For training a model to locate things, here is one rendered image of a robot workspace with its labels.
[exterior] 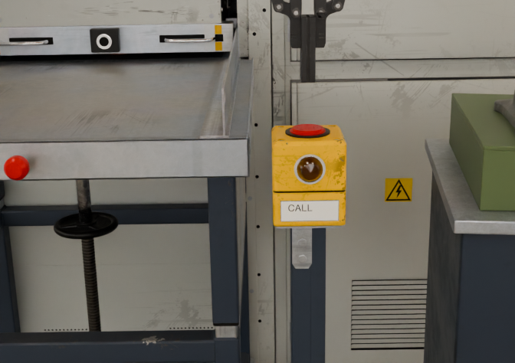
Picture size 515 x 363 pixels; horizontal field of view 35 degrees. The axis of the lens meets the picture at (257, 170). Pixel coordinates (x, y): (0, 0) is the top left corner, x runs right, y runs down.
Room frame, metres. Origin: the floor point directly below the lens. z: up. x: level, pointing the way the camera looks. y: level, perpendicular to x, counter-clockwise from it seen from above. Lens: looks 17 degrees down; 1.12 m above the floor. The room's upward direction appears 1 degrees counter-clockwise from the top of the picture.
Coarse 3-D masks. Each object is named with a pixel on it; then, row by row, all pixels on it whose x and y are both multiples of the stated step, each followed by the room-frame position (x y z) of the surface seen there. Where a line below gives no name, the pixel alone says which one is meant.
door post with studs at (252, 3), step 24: (240, 0) 1.75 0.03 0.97; (264, 0) 1.75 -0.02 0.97; (240, 24) 1.75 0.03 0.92; (264, 24) 1.75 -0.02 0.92; (240, 48) 1.75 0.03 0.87; (264, 48) 1.75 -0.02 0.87; (264, 72) 1.75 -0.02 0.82; (264, 96) 1.75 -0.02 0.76; (264, 120) 1.75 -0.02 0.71; (264, 144) 1.75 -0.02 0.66; (264, 168) 1.75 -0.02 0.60; (264, 192) 1.75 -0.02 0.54; (264, 216) 1.75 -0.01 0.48; (264, 240) 1.75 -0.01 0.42; (264, 264) 1.75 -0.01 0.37; (264, 288) 1.75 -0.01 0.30; (264, 312) 1.75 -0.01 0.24; (264, 336) 1.75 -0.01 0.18; (264, 360) 1.75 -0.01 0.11
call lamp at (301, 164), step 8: (304, 160) 0.83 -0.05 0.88; (312, 160) 0.83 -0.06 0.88; (320, 160) 0.84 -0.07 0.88; (296, 168) 0.84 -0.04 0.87; (304, 168) 0.83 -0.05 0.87; (312, 168) 0.83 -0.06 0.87; (320, 168) 0.83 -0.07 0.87; (296, 176) 0.84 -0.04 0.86; (304, 176) 0.83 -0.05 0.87; (312, 176) 0.83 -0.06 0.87; (320, 176) 0.83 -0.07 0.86
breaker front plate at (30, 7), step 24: (0, 0) 1.75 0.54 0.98; (24, 0) 1.75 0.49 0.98; (48, 0) 1.75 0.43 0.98; (72, 0) 1.75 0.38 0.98; (96, 0) 1.75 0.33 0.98; (120, 0) 1.75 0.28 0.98; (144, 0) 1.75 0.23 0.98; (168, 0) 1.75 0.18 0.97; (192, 0) 1.75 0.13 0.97; (216, 0) 1.75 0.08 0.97; (0, 24) 1.75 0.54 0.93; (24, 24) 1.75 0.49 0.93; (48, 24) 1.75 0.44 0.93; (72, 24) 1.75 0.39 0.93; (96, 24) 1.75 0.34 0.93; (120, 24) 1.75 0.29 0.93; (144, 24) 1.75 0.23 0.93
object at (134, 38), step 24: (168, 24) 1.74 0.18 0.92; (192, 24) 1.74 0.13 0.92; (216, 24) 1.74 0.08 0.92; (24, 48) 1.74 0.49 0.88; (48, 48) 1.74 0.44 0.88; (72, 48) 1.74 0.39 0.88; (120, 48) 1.74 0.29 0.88; (144, 48) 1.74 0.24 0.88; (168, 48) 1.74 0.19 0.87; (192, 48) 1.74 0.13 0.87
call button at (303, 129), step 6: (294, 126) 0.88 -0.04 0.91; (300, 126) 0.88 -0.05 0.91; (306, 126) 0.88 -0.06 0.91; (312, 126) 0.88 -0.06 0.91; (318, 126) 0.88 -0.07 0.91; (294, 132) 0.87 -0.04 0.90; (300, 132) 0.86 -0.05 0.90; (306, 132) 0.86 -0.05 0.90; (312, 132) 0.86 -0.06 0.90; (318, 132) 0.87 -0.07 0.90
